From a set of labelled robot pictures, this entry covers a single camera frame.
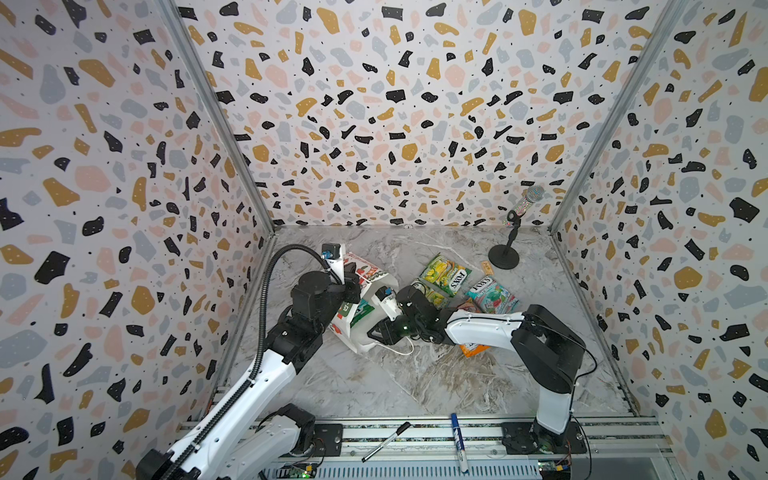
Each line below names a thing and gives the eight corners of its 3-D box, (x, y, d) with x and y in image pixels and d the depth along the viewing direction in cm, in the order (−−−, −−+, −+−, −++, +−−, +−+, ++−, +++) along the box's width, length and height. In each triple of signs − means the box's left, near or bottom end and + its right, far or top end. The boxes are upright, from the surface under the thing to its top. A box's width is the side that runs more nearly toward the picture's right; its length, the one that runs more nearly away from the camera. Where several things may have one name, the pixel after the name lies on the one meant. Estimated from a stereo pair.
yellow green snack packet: (420, 277, 108) (420, 273, 106) (437, 257, 114) (438, 252, 112) (454, 297, 103) (455, 293, 100) (470, 275, 109) (472, 270, 107)
